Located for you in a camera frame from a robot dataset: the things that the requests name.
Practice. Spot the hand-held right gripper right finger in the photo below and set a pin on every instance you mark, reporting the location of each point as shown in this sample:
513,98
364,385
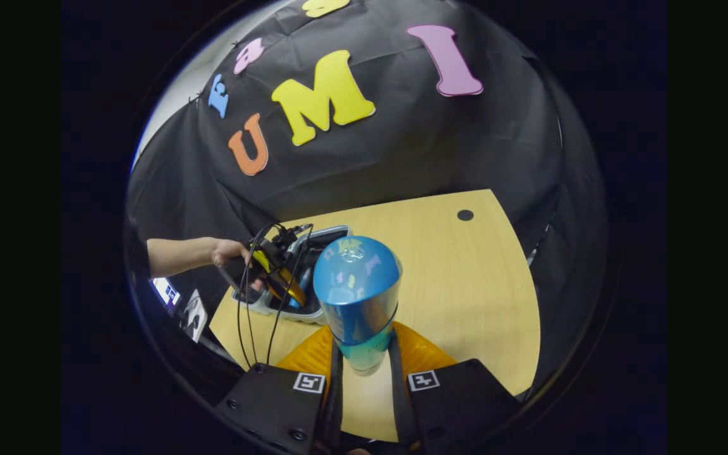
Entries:
399,398

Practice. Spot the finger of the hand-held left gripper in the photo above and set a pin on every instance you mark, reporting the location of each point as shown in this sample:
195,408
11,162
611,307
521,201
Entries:
293,287
263,262

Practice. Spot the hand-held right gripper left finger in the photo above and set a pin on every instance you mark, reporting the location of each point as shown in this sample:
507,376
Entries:
334,398

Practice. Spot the small blue skin care tube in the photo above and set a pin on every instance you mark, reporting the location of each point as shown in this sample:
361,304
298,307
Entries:
306,281

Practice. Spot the light blue small suitcase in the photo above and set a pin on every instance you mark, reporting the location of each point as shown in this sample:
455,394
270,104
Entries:
307,316

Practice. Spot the blue skin care bottle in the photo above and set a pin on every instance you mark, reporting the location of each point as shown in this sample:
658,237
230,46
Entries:
354,291

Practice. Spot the white side desk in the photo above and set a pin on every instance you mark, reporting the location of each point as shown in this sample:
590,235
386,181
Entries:
194,316

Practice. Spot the small lit screen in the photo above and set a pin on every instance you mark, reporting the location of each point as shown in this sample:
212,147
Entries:
166,294

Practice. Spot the black backdrop cloth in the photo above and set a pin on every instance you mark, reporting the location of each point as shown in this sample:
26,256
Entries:
433,145

